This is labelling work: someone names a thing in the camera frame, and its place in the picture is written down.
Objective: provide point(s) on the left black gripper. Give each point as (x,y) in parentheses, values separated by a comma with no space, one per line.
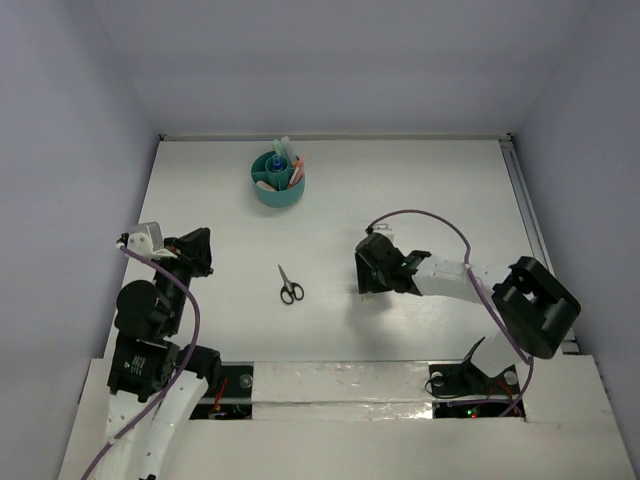
(189,252)

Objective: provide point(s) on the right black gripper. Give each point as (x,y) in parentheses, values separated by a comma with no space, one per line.
(366,282)

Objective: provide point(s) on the black handled scissors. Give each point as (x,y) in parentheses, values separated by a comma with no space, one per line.
(290,291)

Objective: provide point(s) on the small blue-capped glue bottle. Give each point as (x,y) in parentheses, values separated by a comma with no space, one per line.
(276,163)

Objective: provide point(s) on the red thin pen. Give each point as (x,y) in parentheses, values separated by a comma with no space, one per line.
(297,172)

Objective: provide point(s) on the pink eraser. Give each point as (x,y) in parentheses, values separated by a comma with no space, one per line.
(265,186)

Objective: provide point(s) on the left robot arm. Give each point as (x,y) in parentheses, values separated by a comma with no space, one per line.
(153,383)

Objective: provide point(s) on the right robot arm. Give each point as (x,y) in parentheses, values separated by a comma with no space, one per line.
(534,310)

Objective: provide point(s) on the teal round desk organizer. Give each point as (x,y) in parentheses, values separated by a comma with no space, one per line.
(282,197)

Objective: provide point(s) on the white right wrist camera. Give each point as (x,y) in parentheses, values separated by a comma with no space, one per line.
(381,228)

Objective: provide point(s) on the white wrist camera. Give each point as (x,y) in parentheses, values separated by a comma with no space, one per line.
(145,240)
(381,228)

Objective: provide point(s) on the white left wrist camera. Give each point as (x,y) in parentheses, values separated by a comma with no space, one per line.
(145,240)

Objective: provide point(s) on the aluminium side rail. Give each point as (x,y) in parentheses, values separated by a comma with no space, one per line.
(537,245)

